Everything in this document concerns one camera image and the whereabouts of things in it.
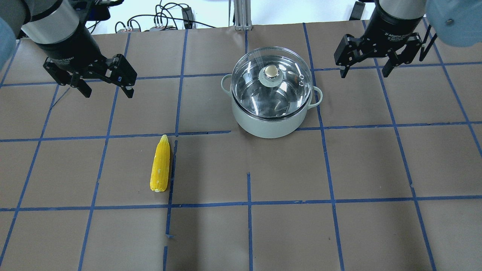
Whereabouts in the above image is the pale green cooking pot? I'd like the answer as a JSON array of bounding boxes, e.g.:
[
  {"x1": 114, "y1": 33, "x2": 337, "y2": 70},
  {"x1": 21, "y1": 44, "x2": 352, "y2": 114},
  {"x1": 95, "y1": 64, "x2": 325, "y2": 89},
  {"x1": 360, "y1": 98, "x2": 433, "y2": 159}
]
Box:
[{"x1": 221, "y1": 46, "x2": 324, "y2": 139}]

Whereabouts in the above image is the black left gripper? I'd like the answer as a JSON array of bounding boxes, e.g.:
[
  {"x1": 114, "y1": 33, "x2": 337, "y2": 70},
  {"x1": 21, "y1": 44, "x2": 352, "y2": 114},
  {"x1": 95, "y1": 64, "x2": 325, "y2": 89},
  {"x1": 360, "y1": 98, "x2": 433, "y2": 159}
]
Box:
[{"x1": 37, "y1": 29, "x2": 137, "y2": 98}]

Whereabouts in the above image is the yellow corn cob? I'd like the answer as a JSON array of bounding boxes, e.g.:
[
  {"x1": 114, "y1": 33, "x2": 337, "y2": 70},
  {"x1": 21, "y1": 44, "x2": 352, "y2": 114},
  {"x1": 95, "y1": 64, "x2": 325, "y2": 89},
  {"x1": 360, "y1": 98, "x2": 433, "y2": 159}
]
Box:
[{"x1": 149, "y1": 134, "x2": 171, "y2": 192}]

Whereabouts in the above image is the black cables bundle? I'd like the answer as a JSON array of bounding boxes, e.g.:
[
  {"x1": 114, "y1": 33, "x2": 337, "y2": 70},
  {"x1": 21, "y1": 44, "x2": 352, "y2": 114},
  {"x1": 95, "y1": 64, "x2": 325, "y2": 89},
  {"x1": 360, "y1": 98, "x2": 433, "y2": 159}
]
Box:
[{"x1": 115, "y1": 0, "x2": 217, "y2": 33}]

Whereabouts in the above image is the aluminium frame post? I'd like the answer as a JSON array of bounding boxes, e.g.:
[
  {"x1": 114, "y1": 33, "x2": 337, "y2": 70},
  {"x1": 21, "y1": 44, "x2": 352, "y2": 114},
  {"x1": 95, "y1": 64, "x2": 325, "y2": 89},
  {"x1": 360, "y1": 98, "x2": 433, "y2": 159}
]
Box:
[{"x1": 233, "y1": 0, "x2": 253, "y2": 31}]

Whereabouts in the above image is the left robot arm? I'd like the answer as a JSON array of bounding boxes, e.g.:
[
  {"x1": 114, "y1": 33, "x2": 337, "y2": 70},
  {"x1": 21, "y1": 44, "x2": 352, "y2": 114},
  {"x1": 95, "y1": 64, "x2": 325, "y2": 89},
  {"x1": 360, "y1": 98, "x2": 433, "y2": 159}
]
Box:
[{"x1": 1, "y1": 0, "x2": 137, "y2": 98}]

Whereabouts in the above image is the black power adapter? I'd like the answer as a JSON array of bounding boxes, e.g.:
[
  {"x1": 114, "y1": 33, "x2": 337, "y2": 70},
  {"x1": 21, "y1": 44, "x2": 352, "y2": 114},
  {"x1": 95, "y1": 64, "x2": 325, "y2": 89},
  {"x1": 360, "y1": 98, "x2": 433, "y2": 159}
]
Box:
[{"x1": 181, "y1": 7, "x2": 194, "y2": 29}]

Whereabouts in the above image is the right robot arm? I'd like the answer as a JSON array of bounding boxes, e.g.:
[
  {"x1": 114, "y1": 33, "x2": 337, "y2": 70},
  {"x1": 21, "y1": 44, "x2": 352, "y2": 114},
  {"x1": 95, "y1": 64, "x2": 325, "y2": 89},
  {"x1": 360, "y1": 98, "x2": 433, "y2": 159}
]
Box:
[{"x1": 334, "y1": 0, "x2": 482, "y2": 78}]

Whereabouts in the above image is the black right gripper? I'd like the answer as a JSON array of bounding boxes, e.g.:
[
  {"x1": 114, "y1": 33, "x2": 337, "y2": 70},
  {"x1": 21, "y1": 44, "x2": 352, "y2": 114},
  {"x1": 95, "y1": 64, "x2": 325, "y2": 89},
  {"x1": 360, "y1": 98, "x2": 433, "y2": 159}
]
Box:
[{"x1": 334, "y1": 10, "x2": 422, "y2": 78}]

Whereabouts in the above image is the glass pot lid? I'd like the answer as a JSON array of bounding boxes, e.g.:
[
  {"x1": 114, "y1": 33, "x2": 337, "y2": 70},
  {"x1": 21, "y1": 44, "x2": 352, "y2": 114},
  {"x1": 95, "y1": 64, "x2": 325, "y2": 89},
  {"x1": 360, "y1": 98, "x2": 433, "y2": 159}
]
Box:
[{"x1": 230, "y1": 46, "x2": 313, "y2": 119}]

